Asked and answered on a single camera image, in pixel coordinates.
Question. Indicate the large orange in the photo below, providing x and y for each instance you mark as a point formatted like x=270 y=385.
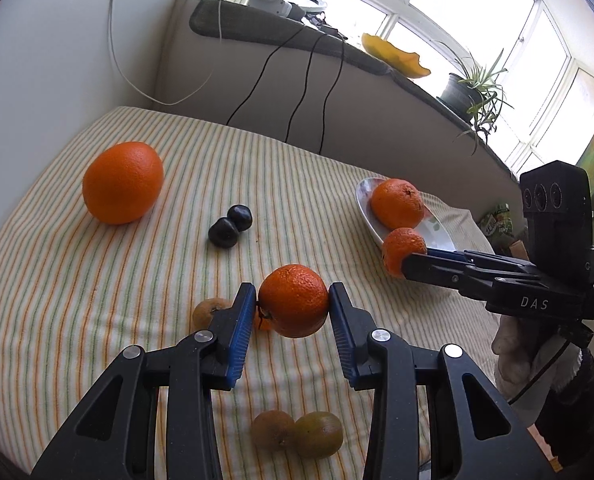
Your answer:
x=123 y=182

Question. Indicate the dark plum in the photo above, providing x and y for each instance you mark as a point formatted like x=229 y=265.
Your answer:
x=241 y=216
x=223 y=232

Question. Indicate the white floral plate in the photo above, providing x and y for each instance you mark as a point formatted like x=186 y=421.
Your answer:
x=439 y=232

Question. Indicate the green snack packet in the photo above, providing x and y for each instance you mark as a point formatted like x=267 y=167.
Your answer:
x=497 y=220

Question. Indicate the potted spider plant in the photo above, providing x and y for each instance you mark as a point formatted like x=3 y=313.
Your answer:
x=459 y=92

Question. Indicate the yellow wavy dish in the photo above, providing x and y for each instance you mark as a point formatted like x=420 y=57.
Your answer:
x=397 y=55

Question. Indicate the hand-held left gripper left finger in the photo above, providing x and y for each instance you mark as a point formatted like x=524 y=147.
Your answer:
x=242 y=340

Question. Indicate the person's right forearm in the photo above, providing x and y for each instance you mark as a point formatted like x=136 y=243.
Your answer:
x=577 y=420

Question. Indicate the person's right hand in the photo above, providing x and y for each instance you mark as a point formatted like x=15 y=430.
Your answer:
x=522 y=360

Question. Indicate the brown longan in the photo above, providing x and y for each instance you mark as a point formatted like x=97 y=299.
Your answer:
x=272 y=430
x=207 y=311

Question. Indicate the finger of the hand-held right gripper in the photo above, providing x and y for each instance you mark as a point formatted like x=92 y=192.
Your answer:
x=487 y=260
x=442 y=275

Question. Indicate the white window frame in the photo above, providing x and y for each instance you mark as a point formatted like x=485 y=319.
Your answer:
x=542 y=45

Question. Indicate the greenish brown round fruit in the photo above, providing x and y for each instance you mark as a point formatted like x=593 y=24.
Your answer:
x=320 y=435

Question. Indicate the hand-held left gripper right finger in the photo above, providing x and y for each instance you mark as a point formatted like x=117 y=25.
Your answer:
x=344 y=340

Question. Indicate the black power adapter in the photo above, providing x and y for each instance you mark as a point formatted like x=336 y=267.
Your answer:
x=322 y=22

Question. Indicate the striped cloth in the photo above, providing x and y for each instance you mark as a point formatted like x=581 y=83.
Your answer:
x=77 y=285

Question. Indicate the mandarin orange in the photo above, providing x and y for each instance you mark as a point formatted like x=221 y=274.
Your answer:
x=398 y=246
x=293 y=300
x=397 y=203

